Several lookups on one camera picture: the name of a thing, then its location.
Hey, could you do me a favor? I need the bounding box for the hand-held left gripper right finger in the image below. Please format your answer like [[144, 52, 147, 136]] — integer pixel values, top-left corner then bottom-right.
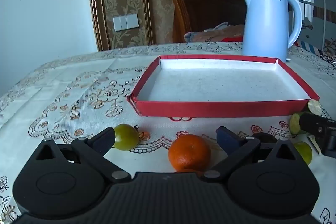
[[202, 126, 297, 183]]

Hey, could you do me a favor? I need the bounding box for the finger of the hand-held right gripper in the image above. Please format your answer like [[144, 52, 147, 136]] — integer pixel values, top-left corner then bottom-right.
[[300, 112, 327, 136]]

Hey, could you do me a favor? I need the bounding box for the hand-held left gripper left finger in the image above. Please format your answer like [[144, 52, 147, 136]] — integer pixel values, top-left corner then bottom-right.
[[35, 127, 132, 183]]

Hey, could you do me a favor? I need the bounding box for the lime slice piece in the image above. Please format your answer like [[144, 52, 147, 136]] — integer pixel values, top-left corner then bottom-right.
[[304, 99, 322, 116]]

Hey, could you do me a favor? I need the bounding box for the cut green lime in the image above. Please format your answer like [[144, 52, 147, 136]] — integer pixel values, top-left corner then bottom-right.
[[289, 113, 303, 134]]

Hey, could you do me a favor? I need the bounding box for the green tomato with dry calyx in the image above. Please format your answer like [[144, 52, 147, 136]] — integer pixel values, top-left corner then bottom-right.
[[113, 124, 140, 151]]

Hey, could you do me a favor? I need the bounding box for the smooth green tomato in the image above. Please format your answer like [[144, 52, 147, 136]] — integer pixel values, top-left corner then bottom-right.
[[293, 142, 313, 165]]

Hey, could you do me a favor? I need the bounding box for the orange tangerine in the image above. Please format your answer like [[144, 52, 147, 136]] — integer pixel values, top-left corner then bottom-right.
[[168, 134, 212, 172]]

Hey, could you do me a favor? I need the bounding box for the red cardboard box tray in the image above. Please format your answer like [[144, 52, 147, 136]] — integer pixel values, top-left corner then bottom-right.
[[127, 55, 321, 118]]

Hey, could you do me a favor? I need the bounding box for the dark patterned cloth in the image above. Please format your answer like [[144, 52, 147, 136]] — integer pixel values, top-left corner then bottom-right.
[[319, 53, 336, 67]]

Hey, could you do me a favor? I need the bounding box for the embroidered lace tablecloth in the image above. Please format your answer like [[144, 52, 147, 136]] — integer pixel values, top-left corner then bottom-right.
[[0, 42, 336, 224]]

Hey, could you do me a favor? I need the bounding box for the striped cloth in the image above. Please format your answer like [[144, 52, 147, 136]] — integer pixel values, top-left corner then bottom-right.
[[299, 40, 319, 52]]

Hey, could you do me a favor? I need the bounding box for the red cloth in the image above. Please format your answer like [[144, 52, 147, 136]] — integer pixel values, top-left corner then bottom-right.
[[220, 35, 243, 43]]

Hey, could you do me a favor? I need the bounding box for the patterned pillow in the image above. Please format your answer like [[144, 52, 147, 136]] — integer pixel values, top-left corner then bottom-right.
[[184, 22, 246, 43]]

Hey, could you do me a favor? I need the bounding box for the white electric kettle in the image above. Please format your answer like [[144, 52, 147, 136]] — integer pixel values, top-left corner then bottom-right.
[[241, 0, 303, 63]]

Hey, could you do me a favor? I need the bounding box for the wooden chair with clothes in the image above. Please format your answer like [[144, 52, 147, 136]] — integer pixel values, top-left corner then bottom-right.
[[167, 0, 247, 43]]

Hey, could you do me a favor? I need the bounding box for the white wall switch panel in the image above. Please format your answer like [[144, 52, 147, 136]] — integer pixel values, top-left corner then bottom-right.
[[113, 13, 139, 31]]

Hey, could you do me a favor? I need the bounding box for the golden wall trim frame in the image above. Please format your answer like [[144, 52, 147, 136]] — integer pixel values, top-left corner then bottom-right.
[[87, 0, 154, 52]]

